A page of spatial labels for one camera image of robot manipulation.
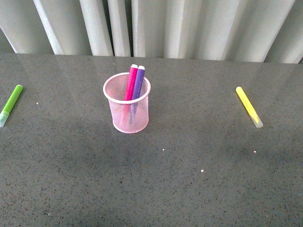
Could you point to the purple marker pen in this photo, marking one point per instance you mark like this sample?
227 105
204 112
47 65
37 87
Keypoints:
137 90

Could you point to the pink marker pen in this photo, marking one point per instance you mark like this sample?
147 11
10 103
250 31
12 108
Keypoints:
129 90

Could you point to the pink mesh pen cup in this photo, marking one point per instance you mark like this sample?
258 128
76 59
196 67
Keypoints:
114 90

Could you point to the yellow marker pen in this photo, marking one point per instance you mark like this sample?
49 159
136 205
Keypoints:
249 107

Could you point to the green marker pen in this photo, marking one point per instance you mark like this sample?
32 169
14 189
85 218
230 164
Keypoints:
10 104

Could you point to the white pleated curtain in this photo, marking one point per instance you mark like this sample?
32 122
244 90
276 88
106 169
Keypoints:
225 30

